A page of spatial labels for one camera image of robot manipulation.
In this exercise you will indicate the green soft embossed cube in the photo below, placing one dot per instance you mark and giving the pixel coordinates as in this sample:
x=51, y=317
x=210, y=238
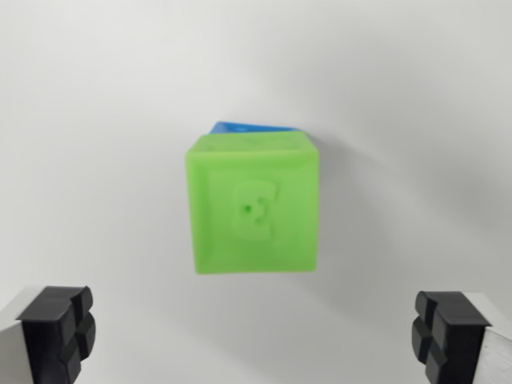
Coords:
x=252, y=212

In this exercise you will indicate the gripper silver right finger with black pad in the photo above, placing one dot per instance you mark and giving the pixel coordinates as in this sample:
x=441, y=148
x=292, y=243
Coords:
x=460, y=340

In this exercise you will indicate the blue soft embossed cube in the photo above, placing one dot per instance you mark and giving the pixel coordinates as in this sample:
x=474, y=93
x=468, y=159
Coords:
x=240, y=127

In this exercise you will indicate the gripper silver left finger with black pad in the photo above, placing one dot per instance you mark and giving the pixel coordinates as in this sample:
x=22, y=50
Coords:
x=44, y=340

